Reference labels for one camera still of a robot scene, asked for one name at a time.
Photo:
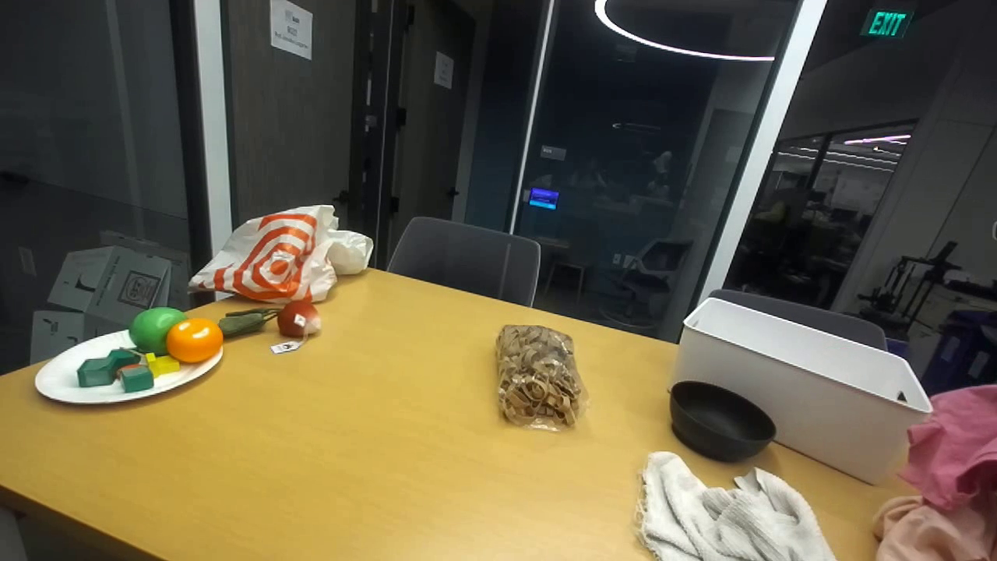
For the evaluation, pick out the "clear bag of snacks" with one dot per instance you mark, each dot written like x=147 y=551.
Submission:
x=538 y=374

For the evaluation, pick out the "pink shirt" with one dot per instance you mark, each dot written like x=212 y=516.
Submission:
x=956 y=450

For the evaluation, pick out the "red white shopping bag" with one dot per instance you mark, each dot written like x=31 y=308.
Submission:
x=285 y=257

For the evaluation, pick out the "dark green toy block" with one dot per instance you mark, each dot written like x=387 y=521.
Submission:
x=102 y=371

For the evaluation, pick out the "teal toy block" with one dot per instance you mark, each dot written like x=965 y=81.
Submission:
x=136 y=379

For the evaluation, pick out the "green toy cucumber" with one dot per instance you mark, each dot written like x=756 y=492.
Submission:
x=244 y=321

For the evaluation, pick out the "white plate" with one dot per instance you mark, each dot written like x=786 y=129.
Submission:
x=59 y=374

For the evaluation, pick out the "white cloth shirt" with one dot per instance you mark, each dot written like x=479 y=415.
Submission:
x=756 y=519

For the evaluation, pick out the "green toy ball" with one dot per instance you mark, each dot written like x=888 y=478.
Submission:
x=152 y=329

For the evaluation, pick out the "red toy apple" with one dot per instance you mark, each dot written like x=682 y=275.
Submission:
x=301 y=318

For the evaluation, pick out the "white paper notice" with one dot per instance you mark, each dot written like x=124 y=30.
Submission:
x=291 y=30

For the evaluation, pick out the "orange toy ball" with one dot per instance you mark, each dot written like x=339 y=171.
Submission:
x=194 y=342

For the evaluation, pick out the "green exit sign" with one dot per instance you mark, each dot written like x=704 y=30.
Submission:
x=886 y=24

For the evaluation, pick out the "peach shirt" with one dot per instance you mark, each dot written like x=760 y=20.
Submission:
x=914 y=530

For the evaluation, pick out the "yellow toy block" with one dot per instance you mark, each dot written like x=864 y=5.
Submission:
x=160 y=363

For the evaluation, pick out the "black bowl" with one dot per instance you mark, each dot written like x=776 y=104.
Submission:
x=719 y=422

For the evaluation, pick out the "grey office chair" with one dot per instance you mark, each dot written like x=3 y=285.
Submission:
x=470 y=257

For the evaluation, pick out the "cardboard box behind glass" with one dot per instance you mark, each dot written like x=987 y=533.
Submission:
x=94 y=292

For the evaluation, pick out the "white plastic bin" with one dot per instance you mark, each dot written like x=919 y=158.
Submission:
x=830 y=380

